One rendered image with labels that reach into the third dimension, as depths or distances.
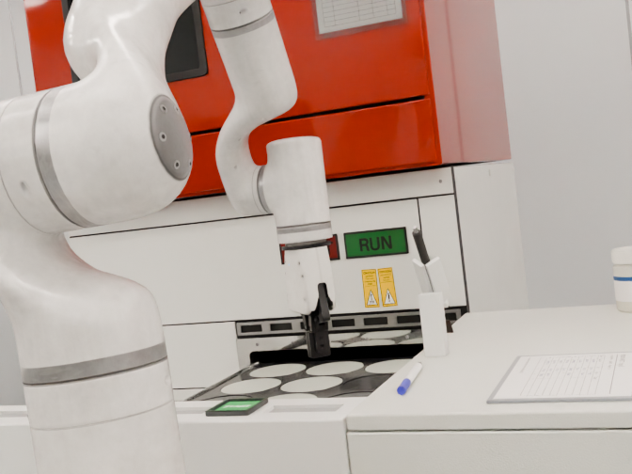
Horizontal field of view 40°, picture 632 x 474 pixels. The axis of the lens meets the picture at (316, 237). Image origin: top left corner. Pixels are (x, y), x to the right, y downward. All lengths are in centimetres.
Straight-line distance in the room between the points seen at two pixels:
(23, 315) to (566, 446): 52
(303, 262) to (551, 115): 182
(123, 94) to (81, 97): 3
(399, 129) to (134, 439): 89
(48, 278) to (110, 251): 108
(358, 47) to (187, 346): 68
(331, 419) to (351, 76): 73
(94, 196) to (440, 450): 44
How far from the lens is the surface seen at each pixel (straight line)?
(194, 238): 170
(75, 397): 71
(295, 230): 127
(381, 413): 93
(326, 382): 140
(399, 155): 147
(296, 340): 162
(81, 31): 83
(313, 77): 153
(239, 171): 130
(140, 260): 176
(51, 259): 76
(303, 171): 127
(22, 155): 71
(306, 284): 127
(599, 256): 297
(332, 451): 95
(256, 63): 120
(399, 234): 153
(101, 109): 68
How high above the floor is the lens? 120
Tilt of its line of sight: 3 degrees down
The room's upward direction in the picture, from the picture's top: 7 degrees counter-clockwise
